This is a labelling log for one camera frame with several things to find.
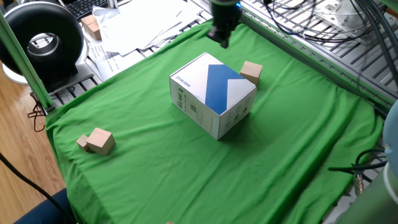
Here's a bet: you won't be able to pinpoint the printed paper sheet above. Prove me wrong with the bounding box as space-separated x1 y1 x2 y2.
88 42 146 82

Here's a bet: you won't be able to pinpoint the thin black cable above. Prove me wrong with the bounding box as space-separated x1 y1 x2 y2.
0 152 76 224

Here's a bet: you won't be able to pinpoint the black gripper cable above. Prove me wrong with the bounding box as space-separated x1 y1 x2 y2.
262 0 312 37

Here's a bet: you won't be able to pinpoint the thick black cable bundle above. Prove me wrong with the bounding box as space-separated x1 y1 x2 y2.
348 0 398 91

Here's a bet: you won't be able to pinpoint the green aluminium post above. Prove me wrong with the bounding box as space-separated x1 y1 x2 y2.
0 11 56 113

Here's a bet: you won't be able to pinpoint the silver metal plate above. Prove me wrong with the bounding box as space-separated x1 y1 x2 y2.
315 0 374 35

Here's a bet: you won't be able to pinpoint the large wooden cube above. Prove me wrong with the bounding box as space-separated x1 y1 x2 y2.
86 127 116 156

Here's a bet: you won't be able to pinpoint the tangled brown floor cables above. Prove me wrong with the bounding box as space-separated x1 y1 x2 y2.
27 92 47 133

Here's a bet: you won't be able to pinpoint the person leg blue trousers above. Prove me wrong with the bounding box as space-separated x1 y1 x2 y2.
14 188 77 224

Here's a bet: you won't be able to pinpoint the white paper stack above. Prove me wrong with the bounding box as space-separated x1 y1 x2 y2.
92 0 212 57

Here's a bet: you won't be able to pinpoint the wooden block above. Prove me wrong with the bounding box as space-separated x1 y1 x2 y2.
80 14 98 34
87 21 102 41

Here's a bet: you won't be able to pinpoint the black ring fan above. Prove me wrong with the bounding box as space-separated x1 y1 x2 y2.
0 1 95 94

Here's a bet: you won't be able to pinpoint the black cables metal connector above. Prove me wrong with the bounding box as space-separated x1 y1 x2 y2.
328 148 388 195

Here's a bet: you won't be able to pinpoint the small wooden cube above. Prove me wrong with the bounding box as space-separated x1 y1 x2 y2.
76 134 91 152

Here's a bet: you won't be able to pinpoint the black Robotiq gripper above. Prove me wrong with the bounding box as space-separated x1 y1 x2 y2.
206 0 243 50

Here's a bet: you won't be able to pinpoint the black keyboard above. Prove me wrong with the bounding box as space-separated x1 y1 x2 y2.
62 0 109 21

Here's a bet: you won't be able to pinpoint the white blue cardboard box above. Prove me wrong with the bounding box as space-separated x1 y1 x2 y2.
169 52 257 141

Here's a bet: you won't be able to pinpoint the green cloth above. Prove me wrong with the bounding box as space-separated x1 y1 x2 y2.
45 19 384 224

